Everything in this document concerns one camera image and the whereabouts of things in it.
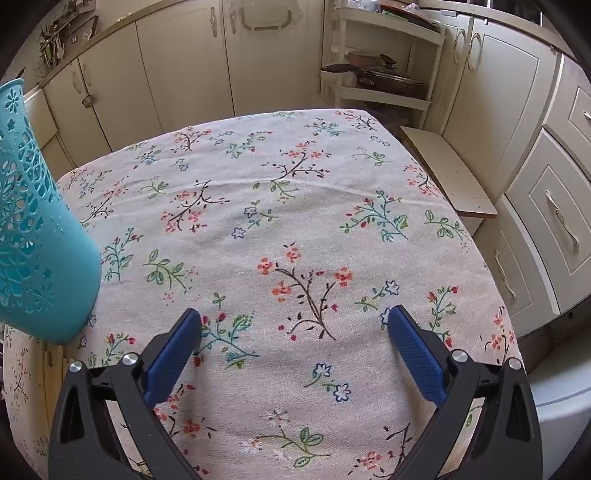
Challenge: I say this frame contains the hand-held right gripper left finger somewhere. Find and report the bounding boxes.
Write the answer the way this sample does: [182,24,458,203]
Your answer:
[47,308,204,480]

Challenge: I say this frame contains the dark handled frying pan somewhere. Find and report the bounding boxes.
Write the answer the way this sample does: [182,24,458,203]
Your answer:
[321,64,426,99]

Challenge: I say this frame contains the white appliance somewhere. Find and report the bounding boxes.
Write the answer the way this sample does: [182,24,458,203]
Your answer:
[526,364,591,480]

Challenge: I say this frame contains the pink dish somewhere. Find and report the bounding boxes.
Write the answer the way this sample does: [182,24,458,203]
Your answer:
[346,50,384,68]

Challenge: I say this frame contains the cream kitchen cabinet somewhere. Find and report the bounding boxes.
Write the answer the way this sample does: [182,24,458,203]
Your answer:
[425,14,561,199]
[23,0,331,167]

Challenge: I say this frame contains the cream drawer unit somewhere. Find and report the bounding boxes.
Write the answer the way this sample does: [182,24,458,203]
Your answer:
[473,55,591,329]

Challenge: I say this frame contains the cream wooden board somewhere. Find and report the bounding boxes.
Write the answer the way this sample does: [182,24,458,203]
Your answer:
[399,126,498,219]

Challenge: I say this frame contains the counter utensil rack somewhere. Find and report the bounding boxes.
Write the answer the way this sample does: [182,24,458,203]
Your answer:
[36,0,100,77]

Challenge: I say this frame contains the floral tablecloth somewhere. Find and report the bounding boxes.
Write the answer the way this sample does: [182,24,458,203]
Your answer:
[2,108,529,480]

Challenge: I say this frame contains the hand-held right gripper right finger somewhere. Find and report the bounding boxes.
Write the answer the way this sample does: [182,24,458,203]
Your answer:
[387,305,543,480]

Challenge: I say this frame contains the white plastic frame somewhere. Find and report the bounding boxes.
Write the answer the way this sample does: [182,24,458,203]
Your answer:
[238,0,294,32]

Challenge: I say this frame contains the white shelf rack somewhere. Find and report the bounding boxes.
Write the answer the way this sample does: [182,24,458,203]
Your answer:
[320,7,446,127]

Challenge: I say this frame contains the glass pan lid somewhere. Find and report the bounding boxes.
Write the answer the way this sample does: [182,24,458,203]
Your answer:
[358,54,424,86]

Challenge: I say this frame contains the teal perforated plastic basket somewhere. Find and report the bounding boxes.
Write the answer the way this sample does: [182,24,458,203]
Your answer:
[0,78,102,346]

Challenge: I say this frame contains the brown round tray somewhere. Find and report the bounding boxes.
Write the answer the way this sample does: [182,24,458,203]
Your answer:
[379,0,439,28]

